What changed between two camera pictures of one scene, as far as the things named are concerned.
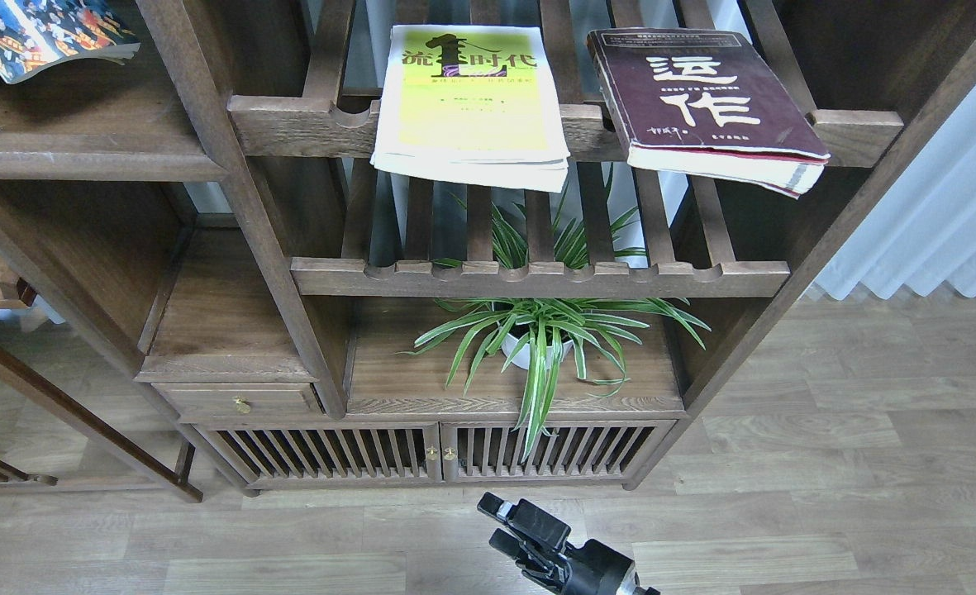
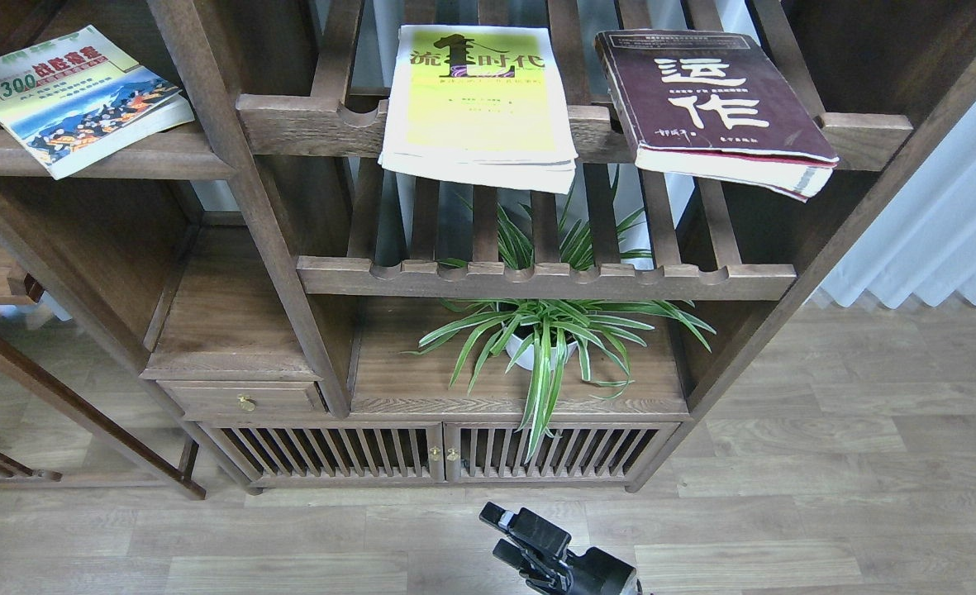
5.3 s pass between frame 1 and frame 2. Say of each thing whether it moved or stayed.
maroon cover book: stayed
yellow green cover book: stayed
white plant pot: stayed
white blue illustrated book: moved
